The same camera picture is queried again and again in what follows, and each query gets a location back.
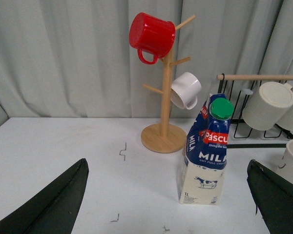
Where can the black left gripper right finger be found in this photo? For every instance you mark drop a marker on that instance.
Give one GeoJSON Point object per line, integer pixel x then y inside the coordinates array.
{"type": "Point", "coordinates": [273, 196]}

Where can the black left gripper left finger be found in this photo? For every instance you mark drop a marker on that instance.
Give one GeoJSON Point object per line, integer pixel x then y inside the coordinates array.
{"type": "Point", "coordinates": [54, 209]}

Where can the blue white milk carton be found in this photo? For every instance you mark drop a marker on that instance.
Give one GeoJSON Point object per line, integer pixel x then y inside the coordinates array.
{"type": "Point", "coordinates": [201, 172]}

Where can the cream ribbed cup left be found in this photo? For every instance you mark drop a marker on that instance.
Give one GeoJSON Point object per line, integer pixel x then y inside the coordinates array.
{"type": "Point", "coordinates": [266, 107]}

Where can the wooden mug tree stand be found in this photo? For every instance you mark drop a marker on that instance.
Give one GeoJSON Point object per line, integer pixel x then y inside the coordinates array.
{"type": "Point", "coordinates": [164, 137]}

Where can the white mug on tree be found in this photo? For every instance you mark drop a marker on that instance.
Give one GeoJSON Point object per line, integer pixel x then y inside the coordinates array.
{"type": "Point", "coordinates": [185, 90]}

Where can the grey curtain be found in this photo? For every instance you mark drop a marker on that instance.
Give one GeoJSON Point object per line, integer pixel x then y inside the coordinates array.
{"type": "Point", "coordinates": [72, 58]}

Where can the red mug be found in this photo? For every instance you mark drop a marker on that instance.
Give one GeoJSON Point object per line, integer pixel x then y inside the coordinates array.
{"type": "Point", "coordinates": [152, 37]}

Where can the black wire dish rack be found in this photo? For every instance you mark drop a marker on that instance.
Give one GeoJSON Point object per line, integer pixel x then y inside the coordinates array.
{"type": "Point", "coordinates": [239, 89]}

